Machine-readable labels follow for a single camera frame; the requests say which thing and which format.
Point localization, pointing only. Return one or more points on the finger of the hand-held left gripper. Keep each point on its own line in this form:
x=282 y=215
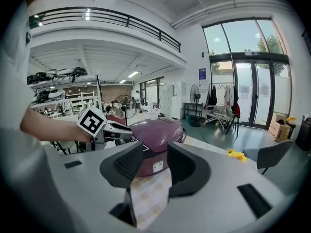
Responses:
x=119 y=130

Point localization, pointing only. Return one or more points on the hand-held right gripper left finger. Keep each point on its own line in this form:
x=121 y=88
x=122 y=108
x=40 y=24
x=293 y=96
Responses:
x=114 y=171

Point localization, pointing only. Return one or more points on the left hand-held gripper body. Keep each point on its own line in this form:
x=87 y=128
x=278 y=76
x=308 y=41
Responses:
x=91 y=120

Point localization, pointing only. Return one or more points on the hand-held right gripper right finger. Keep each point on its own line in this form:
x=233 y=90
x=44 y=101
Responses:
x=196 y=173

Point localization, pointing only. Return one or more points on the purple rice cooker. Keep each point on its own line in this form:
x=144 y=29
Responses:
x=158 y=132

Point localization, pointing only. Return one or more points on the person's left forearm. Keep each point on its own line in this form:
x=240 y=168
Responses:
x=48 y=125

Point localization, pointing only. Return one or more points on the red cloth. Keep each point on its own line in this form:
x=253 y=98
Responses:
x=116 y=120

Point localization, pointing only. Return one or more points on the black standing fan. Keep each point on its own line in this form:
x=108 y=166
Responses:
x=195 y=97
x=125 y=108

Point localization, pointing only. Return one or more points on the white shelving with helmets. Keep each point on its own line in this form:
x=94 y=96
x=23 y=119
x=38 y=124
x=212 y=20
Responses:
x=80 y=97

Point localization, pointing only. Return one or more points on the sunflower bouquet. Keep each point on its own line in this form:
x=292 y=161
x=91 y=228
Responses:
x=236 y=154

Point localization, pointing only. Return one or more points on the checkered tablecloth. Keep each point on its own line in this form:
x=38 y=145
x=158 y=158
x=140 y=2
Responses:
x=150 y=198

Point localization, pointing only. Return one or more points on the ceiling panel light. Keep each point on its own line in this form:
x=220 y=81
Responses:
x=122 y=81
x=133 y=74

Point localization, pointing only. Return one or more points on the black-framed side windows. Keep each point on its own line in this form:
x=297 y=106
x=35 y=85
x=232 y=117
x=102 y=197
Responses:
x=151 y=91

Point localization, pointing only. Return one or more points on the teal bin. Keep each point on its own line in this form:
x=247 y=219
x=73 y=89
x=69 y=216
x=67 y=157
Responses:
x=188 y=118

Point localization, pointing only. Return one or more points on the white lockers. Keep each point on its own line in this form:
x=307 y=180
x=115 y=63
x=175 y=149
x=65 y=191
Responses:
x=167 y=101

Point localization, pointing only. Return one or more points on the metal shopping cart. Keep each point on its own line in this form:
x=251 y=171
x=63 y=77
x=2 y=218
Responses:
x=216 y=110

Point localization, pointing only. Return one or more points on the white cabinet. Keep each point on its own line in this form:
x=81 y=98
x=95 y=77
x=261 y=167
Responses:
x=179 y=101

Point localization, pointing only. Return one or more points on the blue-grey chair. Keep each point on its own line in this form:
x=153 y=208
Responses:
x=272 y=154

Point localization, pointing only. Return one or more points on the clothes rack with garments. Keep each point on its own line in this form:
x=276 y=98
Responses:
x=213 y=96

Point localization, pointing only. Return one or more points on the person's white shirt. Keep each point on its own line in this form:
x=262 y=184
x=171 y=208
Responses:
x=14 y=81

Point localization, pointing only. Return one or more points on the cardboard box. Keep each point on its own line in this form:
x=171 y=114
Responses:
x=279 y=130

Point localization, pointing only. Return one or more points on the black mezzanine railing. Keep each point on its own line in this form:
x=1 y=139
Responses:
x=128 y=21

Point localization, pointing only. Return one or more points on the yellow plastic item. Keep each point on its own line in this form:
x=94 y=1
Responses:
x=290 y=120

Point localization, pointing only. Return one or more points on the black case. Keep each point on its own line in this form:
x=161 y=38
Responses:
x=305 y=135

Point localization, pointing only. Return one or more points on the glass entrance doors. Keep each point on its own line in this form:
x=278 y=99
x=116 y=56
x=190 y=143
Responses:
x=243 y=38

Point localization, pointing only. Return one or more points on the white ceiling pipes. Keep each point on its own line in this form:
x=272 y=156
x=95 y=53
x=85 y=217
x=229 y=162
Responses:
x=206 y=13

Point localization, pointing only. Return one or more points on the blue wall poster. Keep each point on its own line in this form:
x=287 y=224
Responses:
x=202 y=73

